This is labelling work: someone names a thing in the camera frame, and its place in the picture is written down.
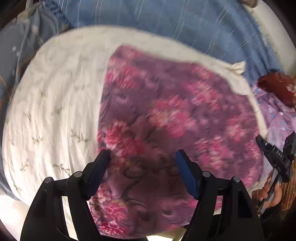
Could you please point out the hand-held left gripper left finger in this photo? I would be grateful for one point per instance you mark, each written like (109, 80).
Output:
(99, 172)

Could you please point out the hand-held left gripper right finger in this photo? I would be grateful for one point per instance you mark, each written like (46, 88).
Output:
(187, 173)

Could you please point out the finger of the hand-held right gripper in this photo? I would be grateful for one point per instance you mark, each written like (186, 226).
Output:
(263, 146)

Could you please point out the purple pink floral shirt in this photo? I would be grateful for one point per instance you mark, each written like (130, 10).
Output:
(175, 129)

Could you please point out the lilac floral garment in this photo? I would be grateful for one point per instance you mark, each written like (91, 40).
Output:
(277, 120)

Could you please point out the dark red cloth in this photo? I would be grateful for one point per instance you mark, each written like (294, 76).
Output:
(277, 85)

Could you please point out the cream floral pillow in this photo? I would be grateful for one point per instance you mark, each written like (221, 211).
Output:
(57, 104)

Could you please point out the grey-blue star print pillow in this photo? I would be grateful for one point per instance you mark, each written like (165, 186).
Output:
(25, 46)

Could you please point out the blue plaid quilt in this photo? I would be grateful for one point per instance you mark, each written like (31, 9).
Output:
(161, 25)

